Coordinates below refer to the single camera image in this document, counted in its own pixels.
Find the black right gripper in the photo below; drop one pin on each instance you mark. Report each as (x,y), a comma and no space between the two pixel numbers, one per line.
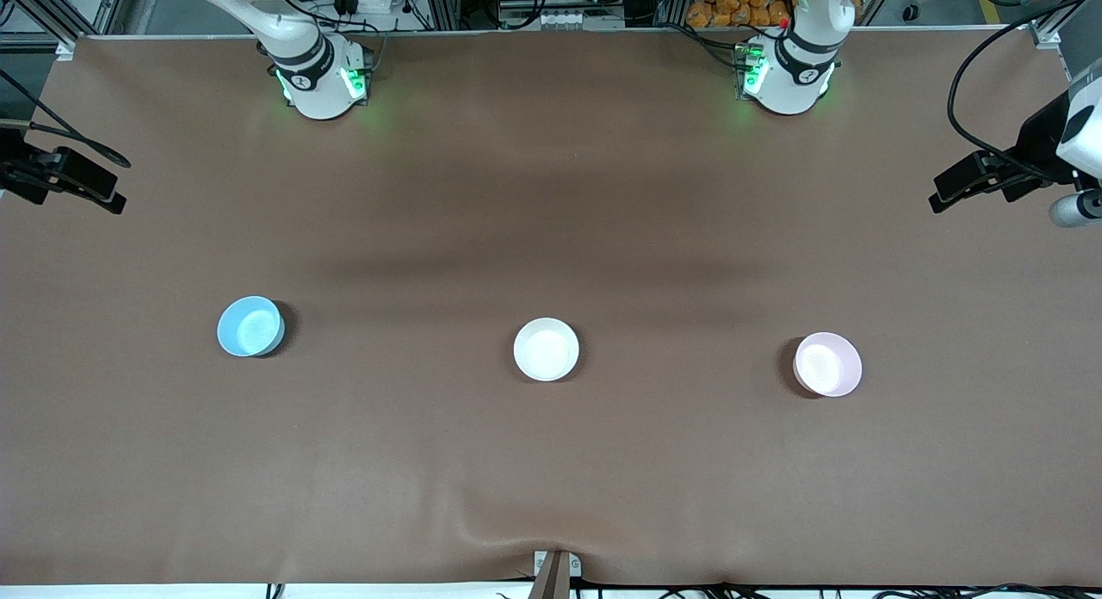
(17,170)

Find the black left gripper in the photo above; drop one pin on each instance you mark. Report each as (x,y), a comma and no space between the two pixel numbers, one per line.
(1036,140)

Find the light blue bowl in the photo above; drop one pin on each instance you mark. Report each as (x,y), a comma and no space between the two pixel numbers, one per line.
(250,328)

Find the pale pink bowl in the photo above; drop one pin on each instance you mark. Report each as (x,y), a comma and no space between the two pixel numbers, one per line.
(826,365)

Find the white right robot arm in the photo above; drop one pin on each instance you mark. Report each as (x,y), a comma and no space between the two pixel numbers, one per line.
(314,83)

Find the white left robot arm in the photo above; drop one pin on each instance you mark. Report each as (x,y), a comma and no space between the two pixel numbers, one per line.
(788,78)

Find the white bowl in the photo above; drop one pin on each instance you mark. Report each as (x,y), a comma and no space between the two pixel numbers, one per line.
(546,349)

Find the black caster wheel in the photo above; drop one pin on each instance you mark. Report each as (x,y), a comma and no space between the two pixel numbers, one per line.
(909,12)

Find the pile of orange buns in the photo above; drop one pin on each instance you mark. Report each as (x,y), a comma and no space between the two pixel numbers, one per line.
(732,5)

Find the brown table mat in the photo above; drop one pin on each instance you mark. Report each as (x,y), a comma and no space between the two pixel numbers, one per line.
(551,194)

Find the white table corner bracket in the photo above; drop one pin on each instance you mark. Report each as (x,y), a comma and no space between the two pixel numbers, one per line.
(66,50)
(1046,35)

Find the aluminium frame profile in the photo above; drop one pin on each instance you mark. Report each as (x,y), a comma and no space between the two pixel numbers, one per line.
(443,3)
(39,12)
(673,1)

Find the small metal bracket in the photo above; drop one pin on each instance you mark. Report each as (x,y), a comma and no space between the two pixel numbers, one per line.
(575,565)

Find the brown camera post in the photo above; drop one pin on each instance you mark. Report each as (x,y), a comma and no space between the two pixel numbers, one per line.
(551,582)

